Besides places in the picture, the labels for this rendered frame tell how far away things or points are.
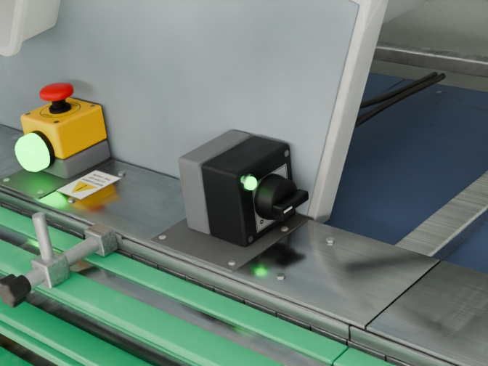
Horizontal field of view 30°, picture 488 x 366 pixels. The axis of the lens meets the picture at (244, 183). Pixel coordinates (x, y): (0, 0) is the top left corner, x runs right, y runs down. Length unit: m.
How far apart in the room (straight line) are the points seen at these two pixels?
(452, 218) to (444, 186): 0.10
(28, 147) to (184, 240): 0.25
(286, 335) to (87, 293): 0.21
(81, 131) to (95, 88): 0.06
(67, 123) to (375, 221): 0.37
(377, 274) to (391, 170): 0.25
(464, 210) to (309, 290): 0.20
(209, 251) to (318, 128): 0.16
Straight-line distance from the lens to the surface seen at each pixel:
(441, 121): 1.17
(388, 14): 0.93
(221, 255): 0.87
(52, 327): 0.98
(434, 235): 0.88
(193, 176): 0.88
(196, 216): 0.90
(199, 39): 0.93
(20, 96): 1.23
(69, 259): 0.91
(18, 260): 0.97
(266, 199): 0.85
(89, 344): 0.94
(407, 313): 0.77
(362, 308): 0.78
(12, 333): 1.03
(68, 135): 1.06
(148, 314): 0.83
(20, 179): 1.10
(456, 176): 1.03
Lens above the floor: 1.37
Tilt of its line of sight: 40 degrees down
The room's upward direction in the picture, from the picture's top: 121 degrees counter-clockwise
